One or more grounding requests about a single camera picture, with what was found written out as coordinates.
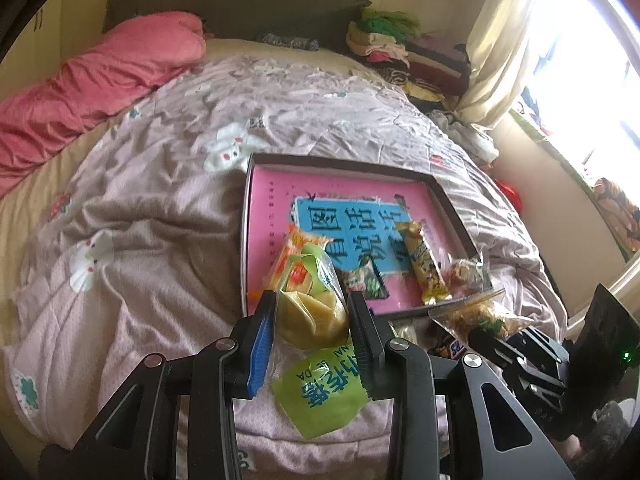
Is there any brown chocolate bar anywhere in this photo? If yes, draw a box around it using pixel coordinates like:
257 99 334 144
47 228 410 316
427 322 453 358

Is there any white cloth bundle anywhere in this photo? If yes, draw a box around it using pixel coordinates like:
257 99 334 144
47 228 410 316
430 109 501 162

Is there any green bag of yellow chips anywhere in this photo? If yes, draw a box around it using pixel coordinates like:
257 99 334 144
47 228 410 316
270 248 369 439

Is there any yellow snack bar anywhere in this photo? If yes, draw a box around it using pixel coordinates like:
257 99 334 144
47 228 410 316
395 221 449 306

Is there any window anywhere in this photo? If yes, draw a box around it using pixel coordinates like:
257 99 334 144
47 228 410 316
510 0 640 171

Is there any clothes heap on windowsill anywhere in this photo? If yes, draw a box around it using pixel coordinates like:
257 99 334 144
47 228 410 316
520 85 557 137

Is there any clear bag of green-wrapped snacks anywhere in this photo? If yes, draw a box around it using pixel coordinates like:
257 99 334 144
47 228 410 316
427 294 536 347

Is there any cream curtain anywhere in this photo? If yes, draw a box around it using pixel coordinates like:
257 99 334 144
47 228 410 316
455 0 567 129

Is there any small green cartoon snack packet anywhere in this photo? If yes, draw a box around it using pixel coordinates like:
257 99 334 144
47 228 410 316
345 260 391 302

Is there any orange cracker packet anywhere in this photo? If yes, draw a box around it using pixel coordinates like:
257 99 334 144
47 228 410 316
262 225 322 294

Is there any clear bag of red candies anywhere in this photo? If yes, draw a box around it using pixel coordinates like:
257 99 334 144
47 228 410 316
445 255 494 297

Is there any dark floral cloth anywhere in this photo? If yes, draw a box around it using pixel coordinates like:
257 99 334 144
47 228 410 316
255 32 321 52

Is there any pink book with blue title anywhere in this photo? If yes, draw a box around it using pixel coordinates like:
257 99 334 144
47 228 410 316
244 164 472 312

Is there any pile of folded clothes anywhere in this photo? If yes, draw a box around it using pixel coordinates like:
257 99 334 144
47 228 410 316
347 7 474 111

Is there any pink quilt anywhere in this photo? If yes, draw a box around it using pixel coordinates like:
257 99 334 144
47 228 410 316
0 10 207 199

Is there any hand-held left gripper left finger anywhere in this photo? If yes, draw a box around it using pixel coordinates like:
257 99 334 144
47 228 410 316
42 289 277 480

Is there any pale green snack packet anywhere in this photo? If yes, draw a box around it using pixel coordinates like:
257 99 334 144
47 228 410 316
392 322 426 348

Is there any grey bed headboard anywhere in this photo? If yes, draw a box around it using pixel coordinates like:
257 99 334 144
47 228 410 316
102 0 374 56

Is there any grey shallow cardboard box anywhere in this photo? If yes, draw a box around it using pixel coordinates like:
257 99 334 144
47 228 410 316
240 152 482 319

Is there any lilac floral blanket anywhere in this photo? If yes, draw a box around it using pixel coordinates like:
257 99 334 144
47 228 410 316
10 52 569 457

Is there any cream wardrobe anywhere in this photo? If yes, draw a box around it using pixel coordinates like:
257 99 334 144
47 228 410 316
10 0 108 76

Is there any blue cookie packet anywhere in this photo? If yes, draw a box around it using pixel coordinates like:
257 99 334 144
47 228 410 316
442 337 471 361

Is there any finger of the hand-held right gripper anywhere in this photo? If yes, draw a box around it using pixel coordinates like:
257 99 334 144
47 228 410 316
467 329 571 368
502 360 568 402

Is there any red plastic bag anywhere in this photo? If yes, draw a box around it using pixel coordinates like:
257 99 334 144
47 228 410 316
502 182 524 211

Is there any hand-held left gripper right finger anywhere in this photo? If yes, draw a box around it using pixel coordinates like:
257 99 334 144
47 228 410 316
347 291 576 480

